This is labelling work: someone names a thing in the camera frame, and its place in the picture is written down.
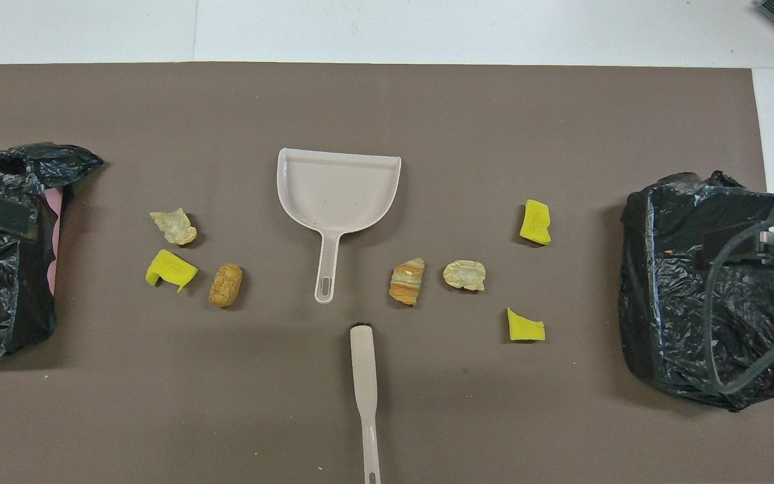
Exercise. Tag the pale flaky pastry piece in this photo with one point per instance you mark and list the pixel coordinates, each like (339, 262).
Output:
(464, 275)
(175, 228)

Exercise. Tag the yellow sponge piece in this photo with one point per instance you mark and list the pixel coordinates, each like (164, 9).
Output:
(535, 225)
(525, 329)
(168, 267)

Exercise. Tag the brown bread roll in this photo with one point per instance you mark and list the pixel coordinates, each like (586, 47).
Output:
(226, 286)

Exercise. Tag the striped orange croissant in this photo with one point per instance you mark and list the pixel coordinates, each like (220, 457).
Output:
(406, 282)

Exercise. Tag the beige plastic dustpan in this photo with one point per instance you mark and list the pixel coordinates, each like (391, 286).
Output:
(336, 195)

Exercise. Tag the beige hand brush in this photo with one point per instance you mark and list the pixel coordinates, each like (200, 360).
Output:
(363, 363)

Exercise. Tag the pink plastic bin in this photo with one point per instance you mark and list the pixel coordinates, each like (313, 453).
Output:
(56, 222)

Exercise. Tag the black bag-covered bin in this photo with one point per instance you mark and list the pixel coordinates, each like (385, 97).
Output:
(669, 323)

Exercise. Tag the brown table mat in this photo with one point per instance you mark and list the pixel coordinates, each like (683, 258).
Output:
(226, 403)

